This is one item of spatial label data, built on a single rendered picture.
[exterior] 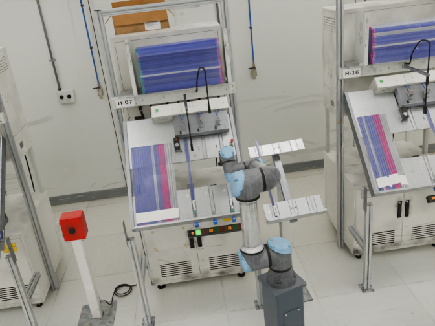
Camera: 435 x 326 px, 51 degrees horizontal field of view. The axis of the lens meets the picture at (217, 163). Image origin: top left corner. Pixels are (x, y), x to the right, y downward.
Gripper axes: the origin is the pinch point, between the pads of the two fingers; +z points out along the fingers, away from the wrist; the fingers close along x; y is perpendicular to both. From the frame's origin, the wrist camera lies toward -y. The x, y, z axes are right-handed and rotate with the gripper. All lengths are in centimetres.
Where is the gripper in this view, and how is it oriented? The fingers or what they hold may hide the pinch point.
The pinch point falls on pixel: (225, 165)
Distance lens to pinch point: 275.6
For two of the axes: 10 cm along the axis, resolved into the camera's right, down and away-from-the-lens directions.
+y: -1.4, -9.8, 1.6
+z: -0.2, 1.7, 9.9
